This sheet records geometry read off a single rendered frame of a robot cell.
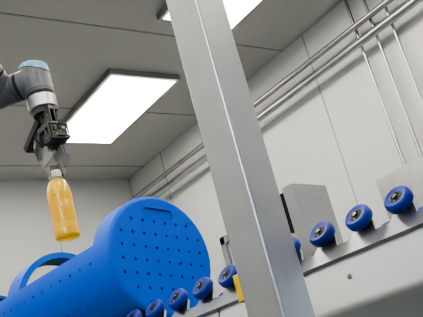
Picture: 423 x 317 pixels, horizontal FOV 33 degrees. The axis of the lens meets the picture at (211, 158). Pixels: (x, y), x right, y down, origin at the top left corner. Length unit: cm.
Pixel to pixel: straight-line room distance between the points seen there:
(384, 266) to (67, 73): 468
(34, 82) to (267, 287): 149
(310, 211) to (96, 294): 54
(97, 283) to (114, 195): 630
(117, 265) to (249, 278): 64
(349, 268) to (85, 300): 70
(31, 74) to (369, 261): 144
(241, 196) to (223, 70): 18
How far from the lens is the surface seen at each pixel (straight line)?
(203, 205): 686
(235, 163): 93
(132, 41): 534
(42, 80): 226
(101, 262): 154
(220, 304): 130
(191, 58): 102
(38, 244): 727
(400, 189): 108
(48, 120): 220
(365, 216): 110
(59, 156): 222
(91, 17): 497
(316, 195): 131
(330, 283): 112
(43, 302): 174
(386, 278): 106
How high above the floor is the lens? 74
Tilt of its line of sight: 19 degrees up
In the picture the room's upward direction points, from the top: 15 degrees counter-clockwise
